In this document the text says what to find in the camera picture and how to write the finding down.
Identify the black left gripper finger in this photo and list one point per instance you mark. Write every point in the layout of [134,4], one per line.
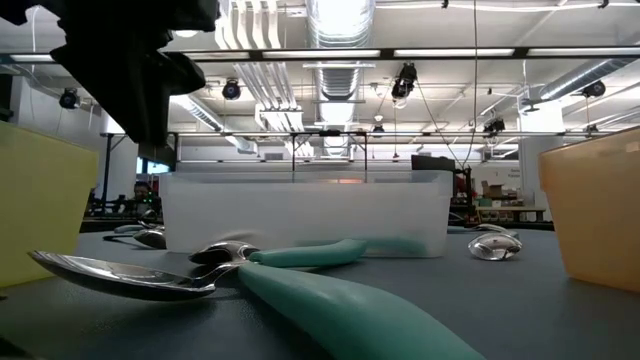
[145,120]

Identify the yellow-green plastic bin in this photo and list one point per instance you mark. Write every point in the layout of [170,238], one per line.
[40,200]

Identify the clear plastic bin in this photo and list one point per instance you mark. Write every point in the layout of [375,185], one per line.
[300,210]

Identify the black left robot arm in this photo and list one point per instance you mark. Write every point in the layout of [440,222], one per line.
[125,12]

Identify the person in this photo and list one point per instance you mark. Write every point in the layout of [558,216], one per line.
[142,192]

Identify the white ceiling pipes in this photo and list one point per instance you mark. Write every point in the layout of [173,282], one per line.
[250,30]

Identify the black background monitor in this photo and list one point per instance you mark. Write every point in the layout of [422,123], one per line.
[432,164]

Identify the cardboard box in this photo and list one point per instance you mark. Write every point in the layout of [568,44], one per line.
[494,190]

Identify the blue-grey table mat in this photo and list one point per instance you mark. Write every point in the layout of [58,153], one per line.
[500,310]

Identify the white rectangular air duct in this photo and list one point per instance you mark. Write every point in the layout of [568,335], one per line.
[200,112]

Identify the black frame workbench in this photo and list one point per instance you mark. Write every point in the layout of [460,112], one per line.
[293,150]

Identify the black ceiling light rail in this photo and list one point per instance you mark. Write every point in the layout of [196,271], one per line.
[521,52]

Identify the long silver air duct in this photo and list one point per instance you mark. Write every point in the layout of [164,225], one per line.
[575,80]

